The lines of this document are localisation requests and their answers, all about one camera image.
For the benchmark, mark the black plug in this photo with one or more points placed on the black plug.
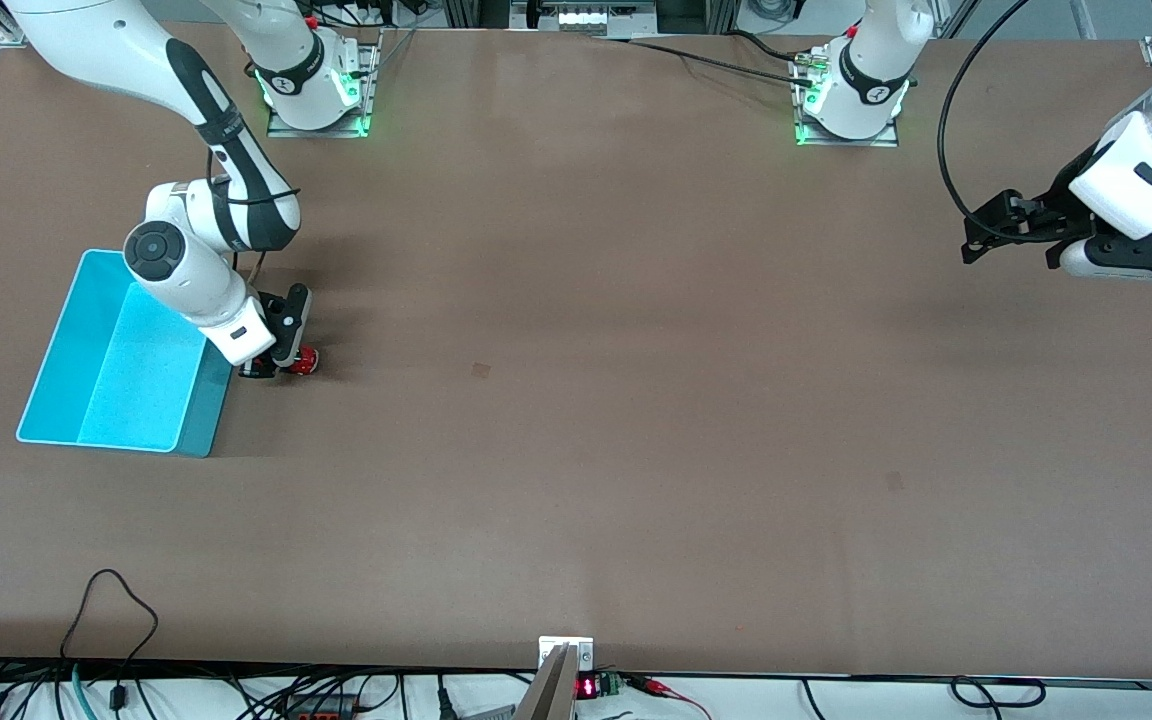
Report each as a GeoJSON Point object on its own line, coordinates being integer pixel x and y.
{"type": "Point", "coordinates": [444, 700]}

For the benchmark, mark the red digit display module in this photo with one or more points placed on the red digit display module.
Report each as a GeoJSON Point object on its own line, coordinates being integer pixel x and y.
{"type": "Point", "coordinates": [588, 687]}

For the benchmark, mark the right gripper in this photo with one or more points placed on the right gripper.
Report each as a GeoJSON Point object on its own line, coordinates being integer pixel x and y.
{"type": "Point", "coordinates": [258, 370]}

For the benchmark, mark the black orange power strip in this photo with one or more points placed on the black orange power strip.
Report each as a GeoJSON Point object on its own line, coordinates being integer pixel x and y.
{"type": "Point", "coordinates": [321, 708]}

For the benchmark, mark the metal base plate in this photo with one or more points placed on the metal base plate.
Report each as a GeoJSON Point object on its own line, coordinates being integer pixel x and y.
{"type": "Point", "coordinates": [316, 132]}
{"type": "Point", "coordinates": [876, 142]}

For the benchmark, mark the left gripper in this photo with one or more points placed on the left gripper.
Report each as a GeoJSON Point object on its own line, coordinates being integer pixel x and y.
{"type": "Point", "coordinates": [1058, 205]}

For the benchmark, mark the red clip leads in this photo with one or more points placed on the red clip leads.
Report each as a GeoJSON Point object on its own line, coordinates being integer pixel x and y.
{"type": "Point", "coordinates": [651, 686]}

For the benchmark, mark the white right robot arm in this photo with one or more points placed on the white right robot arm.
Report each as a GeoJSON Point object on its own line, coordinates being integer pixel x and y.
{"type": "Point", "coordinates": [176, 270]}

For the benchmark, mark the lit white device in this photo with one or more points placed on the lit white device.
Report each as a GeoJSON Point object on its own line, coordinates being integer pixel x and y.
{"type": "Point", "coordinates": [591, 17]}

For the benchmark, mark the red beetle toy car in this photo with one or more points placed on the red beetle toy car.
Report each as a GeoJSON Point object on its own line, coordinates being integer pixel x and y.
{"type": "Point", "coordinates": [308, 360]}

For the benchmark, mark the white metal bracket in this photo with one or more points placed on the white metal bracket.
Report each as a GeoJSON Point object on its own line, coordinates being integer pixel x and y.
{"type": "Point", "coordinates": [581, 650]}

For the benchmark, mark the grey metal mount bar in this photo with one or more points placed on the grey metal mount bar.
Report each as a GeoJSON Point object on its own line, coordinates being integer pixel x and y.
{"type": "Point", "coordinates": [548, 695]}

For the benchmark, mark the blue plastic box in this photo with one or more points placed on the blue plastic box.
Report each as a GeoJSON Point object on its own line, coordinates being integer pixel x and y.
{"type": "Point", "coordinates": [116, 390]}

